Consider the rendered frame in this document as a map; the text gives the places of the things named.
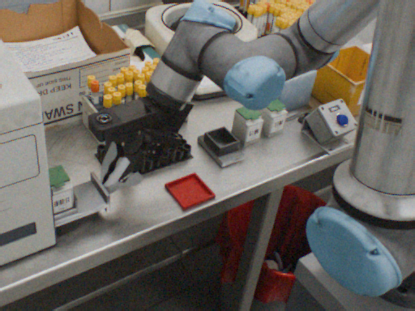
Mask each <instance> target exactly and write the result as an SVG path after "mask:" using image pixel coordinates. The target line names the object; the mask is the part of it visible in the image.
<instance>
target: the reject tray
mask: <svg viewBox="0 0 415 311"><path fill-rule="evenodd" d="M165 188H166V189H167V190H168V191H169V193H170V194H171V195H172V197H173V198H174V199H175V201H176V202H177V203H178V204H179V206H180V207H181V208H182V209H183V210H187V209H189V208H192V207H195V206H197V205H199V204H201V203H203V202H206V201H209V200H211V199H214V198H215V196H216V195H215V194H214V193H213V192H212V191H211V190H210V189H209V188H208V186H207V185H206V184H205V183H204V182H203V181H202V180H201V178H200V177H199V176H198V175H197V174H196V173H191V174H189V175H186V176H184V177H180V178H178V179H176V180H173V181H170V182H167V183H165Z"/></svg>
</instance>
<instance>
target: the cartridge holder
mask: <svg viewBox="0 0 415 311"><path fill-rule="evenodd" d="M197 142H198V143H199V144H200V145H201V146H202V147H203V148H204V149H205V150H206V151H207V152H208V153H209V155H210V156H211V157H212V158H213V159H214V160H215V161H216V162H217V163H218V164H219V165H220V166H221V167H224V166H226V165H229V164H232V163H235V162H238V161H240V160H244V156H245V155H244V154H243V153H242V152H241V151H240V150H239V149H238V148H239V144H240V141H239V140H238V139H237V138H236V137H235V136H234V135H232V134H231V133H230V132H229V131H228V130H227V129H226V128H225V127H224V126H222V127H220V128H217V129H214V130H210V131H208V132H205V133H204V134H203V135H200V136H198V137H197Z"/></svg>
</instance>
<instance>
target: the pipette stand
mask: <svg viewBox="0 0 415 311"><path fill-rule="evenodd" d="M316 75H317V70H312V71H309V72H307V73H305V74H303V75H299V76H297V77H295V78H293V79H290V80H288V81H286V82H285V85H284V87H283V90H282V92H281V93H280V94H279V96H278V97H277V99H278V100H279V101H280V102H281V103H282V104H284V105H285V111H286V112H287V116H286V119H285V120H286V121H287V120H289V119H291V118H294V117H297V116H300V115H302V114H304V113H308V112H309V111H312V109H313V108H312V107H311V106H309V105H308V104H309V100H310V95H311V92H312V89H313V86H314V81H315V78H316Z"/></svg>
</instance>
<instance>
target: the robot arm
mask: <svg viewBox="0 0 415 311"><path fill-rule="evenodd" d="M375 20H376V24H375V30H374V38H373V42H372V46H371V51H370V59H369V63H368V67H367V72H366V81H365V85H364V90H363V94H362V102H361V107H360V112H359V116H358V120H357V128H356V134H355V138H354V142H353V150H352V155H351V159H349V160H346V161H345V162H343V163H342V164H340V166H339V167H338V168H337V170H336V172H335V175H334V179H333V184H332V192H331V197H330V200H329V202H328V204H327V205H326V206H325V207H319V208H317V209H316V210H315V212H314V214H312V215H311V216H310V218H309V219H308V221H307V225H306V234H307V238H308V241H309V244H310V249H311V251H312V253H313V255H314V256H315V257H316V259H317V260H318V262H319V265H320V266H321V267H322V268H323V269H324V270H325V271H326V272H327V273H328V274H329V275H330V276H331V277H332V278H333V279H334V280H335V281H336V282H337V283H339V284H340V285H342V286H343V287H345V288H347V289H348V290H350V291H351V292H354V293H356V294H358V295H360V296H372V297H374V296H378V297H380V298H382V299H383V300H385V301H387V302H389V303H392V304H394V305H399V306H403V307H406V308H410V309H415V0H316V1H315V2H314V3H313V4H312V5H311V6H310V7H309V8H308V9H307V10H305V11H304V13H303V14H302V15H300V16H299V17H298V18H297V19H296V20H295V21H294V22H293V23H292V24H291V25H290V26H289V27H288V28H286V29H284V30H281V31H278V32H274V33H272V34H269V35H267V36H263V37H260V38H258V39H255V40H251V41H248V42H245V41H243V40H241V39H240V38H238V37H237V36H235V35H234V34H232V31H233V26H234V24H235V18H234V17H233V16H231V15H230V14H228V13H227V12H225V11H223V10H221V9H220V8H219V7H217V6H215V5H213V4H211V3H210V2H207V1H205V0H194V1H193V2H192V3H191V5H190V7H189V9H188V10H187V12H186V13H185V15H184V16H183V18H181V19H180V24H179V25H178V27H177V29H176V31H175V33H174V34H173V36H172V38H171V40H170V42H169V43H168V45H167V47H166V49H165V51H164V52H163V54H162V56H161V57H160V60H159V62H158V63H157V64H156V67H155V69H154V71H153V72H152V74H151V76H150V78H149V79H150V80H149V81H148V84H147V86H146V87H145V91H146V93H147V94H148V95H149V96H150V97H151V98H149V97H148V96H145V97H142V98H139V99H137V100H132V101H130V102H127V103H125V104H120V105H117V106H114V107H112V108H109V109H105V110H102V111H100V112H97V113H93V114H90V115H88V129H89V130H90V131H91V132H92V134H93V135H94V136H95V137H96V139H97V140H98V141H99V142H101V143H102V142H104V141H107V142H106V144H105V151H104V155H103V157H102V160H103V162H102V165H101V184H102V185H103V186H104V187H105V189H106V190H107V192H108V193H109V194H111V193H113V192H114V191H116V190H118V189H119V188H121V187H127V186H133V185H138V184H139V183H140V182H141V181H142V179H143V177H142V175H140V174H139V173H138V171H139V170H140V169H141V167H142V166H143V162H144V158H146V160H154V161H156V160H157V159H158V158H159V156H160V158H159V159H158V160H157V163H161V164H168V162H169V161H170V159H171V157H172V156H173V153H174V152H175V151H176V149H177V148H178V145H179V144H180V142H181V141H182V139H181V138H180V137H179V136H178V131H179V130H180V128H181V126H182V124H183V122H184V121H185V120H186V118H187V116H188V114H189V113H190V111H191V110H192V108H193V106H194V105H193V104H192V103H191V102H188V101H190V99H191V98H192V96H193V95H194V94H195V91H196V89H197V88H198V86H199V85H200V83H201V81H202V79H203V77H204V76H205V77H207V78H208V79H209V80H210V81H212V82H213V83H214V84H215V85H216V86H217V87H219V88H220V89H221V90H222V91H224V92H225V94H226V95H227V96H228V97H229V98H230V99H232V100H234V101H237V102H238V103H239V104H241V105H242V106H244V107H245V108H247V109H249V110H253V111H257V110H261V109H265V108H266V107H267V106H268V105H269V104H270V103H271V102H272V101H275V100H276V98H277V97H278V96H279V94H280V93H281V92H282V90H283V87H284V85H285V82H286V81H288V80H290V79H293V78H295V77H297V76H299V75H303V74H305V73H307V72H309V71H312V70H318V69H320V68H322V67H324V66H326V65H327V64H328V63H330V62H332V61H334V60H335V59H336V58H337V57H338V55H339V51H340V47H342V46H343V45H344V44H346V43H347V42H348V41H349V40H351V39H352V38H353V37H354V36H356V35H357V34H359V33H360V32H361V31H363V30H364V29H365V28H366V27H368V26H369V25H370V24H371V23H373V22H374V21H375ZM172 136H173V137H172ZM169 145H172V146H175V147H174V149H173V150H172V152H171V153H170V155H169V157H168V158H166V157H163V156H165V154H166V153H167V149H168V147H169ZM165 146H166V147H165Z"/></svg>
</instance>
